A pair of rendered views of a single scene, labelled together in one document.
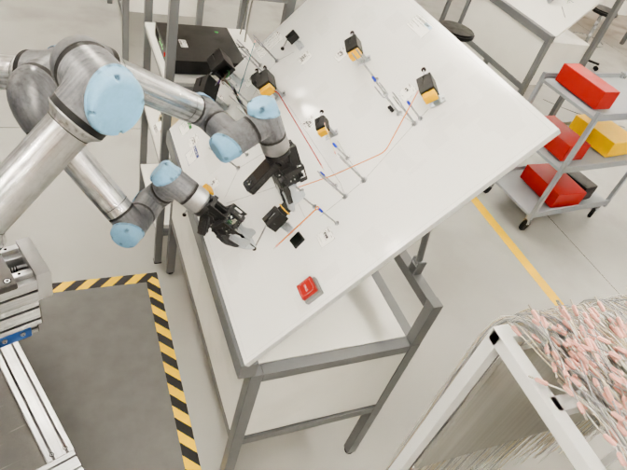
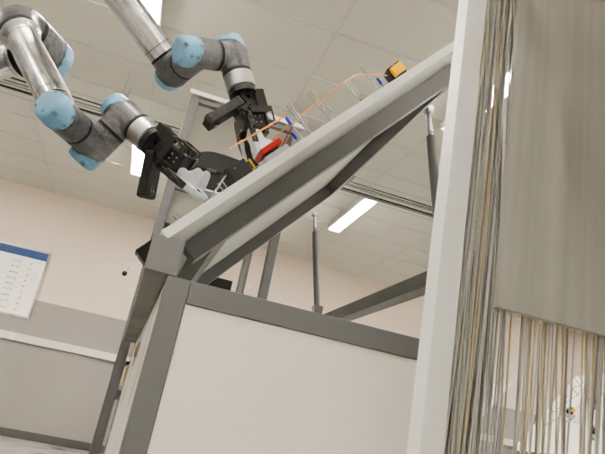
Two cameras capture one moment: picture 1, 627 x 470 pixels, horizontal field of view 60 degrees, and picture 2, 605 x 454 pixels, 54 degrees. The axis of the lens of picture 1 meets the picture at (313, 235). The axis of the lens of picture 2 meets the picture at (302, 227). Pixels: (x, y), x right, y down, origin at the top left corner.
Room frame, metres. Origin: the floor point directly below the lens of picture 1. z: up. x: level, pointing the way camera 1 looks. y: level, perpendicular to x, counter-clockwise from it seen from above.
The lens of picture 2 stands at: (0.06, -0.46, 0.58)
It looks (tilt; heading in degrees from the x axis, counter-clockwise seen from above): 20 degrees up; 19
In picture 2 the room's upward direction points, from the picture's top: 11 degrees clockwise
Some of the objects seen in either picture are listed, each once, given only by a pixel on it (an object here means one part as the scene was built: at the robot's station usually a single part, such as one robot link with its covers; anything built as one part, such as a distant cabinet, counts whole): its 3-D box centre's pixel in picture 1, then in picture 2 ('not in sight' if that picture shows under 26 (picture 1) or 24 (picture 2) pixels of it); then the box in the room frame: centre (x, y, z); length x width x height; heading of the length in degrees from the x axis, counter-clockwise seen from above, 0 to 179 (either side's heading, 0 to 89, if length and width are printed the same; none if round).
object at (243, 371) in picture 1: (202, 231); (144, 307); (1.40, 0.38, 0.83); 1.18 x 0.05 x 0.06; 33
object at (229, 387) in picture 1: (218, 331); (130, 400); (1.18, 0.21, 0.60); 0.55 x 0.03 x 0.39; 33
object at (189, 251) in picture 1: (188, 226); (123, 402); (1.64, 0.51, 0.60); 0.55 x 0.02 x 0.39; 33
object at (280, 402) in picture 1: (275, 266); (243, 424); (1.57, 0.11, 0.60); 1.17 x 0.58 x 0.40; 33
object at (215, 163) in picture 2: not in sight; (212, 182); (2.18, 0.70, 1.56); 0.30 x 0.23 x 0.19; 125
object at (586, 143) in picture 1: (581, 146); not in sight; (3.72, -1.63, 0.54); 0.99 x 0.50 x 1.08; 128
